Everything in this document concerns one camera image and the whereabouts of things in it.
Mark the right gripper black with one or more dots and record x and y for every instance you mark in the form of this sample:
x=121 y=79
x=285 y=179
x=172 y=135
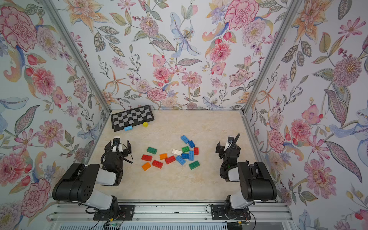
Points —
x=231 y=151

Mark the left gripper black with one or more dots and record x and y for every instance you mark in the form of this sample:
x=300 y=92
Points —
x=108 y=146

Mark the small green lego brick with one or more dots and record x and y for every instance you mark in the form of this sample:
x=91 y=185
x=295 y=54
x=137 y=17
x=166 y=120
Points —
x=185 y=149

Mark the white lego brick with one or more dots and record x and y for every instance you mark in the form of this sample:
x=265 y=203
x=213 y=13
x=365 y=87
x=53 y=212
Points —
x=177 y=152

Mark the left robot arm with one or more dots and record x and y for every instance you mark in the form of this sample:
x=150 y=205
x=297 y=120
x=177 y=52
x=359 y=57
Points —
x=77 y=185

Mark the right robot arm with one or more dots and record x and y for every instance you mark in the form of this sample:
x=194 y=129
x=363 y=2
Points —
x=254 y=178

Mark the green lego brick left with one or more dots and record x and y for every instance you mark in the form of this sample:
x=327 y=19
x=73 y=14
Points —
x=151 y=150

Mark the red lego brick left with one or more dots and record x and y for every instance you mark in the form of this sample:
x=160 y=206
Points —
x=146 y=158

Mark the orange lego brick lower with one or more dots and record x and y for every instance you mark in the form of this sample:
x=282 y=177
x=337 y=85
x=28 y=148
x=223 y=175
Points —
x=146 y=166

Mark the small blue lego brick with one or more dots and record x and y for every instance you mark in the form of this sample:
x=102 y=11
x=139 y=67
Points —
x=191 y=144

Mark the green lego brick lower right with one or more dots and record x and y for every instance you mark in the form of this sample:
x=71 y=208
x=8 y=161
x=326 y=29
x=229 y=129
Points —
x=194 y=165

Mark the light blue lego brick upright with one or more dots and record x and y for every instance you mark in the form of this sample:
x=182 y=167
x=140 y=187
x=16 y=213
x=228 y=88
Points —
x=191 y=155

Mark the red lego brick lower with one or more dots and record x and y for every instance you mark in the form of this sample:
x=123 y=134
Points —
x=157 y=164

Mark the long blue lego brick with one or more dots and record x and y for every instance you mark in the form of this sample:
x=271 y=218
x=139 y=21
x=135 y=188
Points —
x=184 y=139

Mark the small orange lego brick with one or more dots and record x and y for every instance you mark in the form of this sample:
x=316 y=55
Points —
x=163 y=156

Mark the blue lego brick tilted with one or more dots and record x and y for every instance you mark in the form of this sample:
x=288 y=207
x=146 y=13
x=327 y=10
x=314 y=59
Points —
x=180 y=160

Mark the red lego brick middle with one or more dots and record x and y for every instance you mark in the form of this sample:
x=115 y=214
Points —
x=170 y=160

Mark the light blue cylinder block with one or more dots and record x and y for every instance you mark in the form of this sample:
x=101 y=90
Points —
x=128 y=128

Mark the black grey chessboard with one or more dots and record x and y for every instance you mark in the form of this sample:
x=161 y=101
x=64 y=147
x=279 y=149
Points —
x=133 y=117

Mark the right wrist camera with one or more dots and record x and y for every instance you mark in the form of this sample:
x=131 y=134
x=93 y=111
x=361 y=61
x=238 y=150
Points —
x=229 y=142

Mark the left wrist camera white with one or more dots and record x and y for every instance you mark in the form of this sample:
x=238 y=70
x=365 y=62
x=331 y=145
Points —
x=117 y=147

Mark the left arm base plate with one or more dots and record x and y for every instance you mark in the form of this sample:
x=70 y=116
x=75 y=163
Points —
x=123 y=212

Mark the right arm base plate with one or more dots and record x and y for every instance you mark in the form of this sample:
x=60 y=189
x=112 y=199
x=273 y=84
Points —
x=221 y=212

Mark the aluminium rail frame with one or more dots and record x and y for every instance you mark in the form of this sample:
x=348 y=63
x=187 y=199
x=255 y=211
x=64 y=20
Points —
x=174 y=215

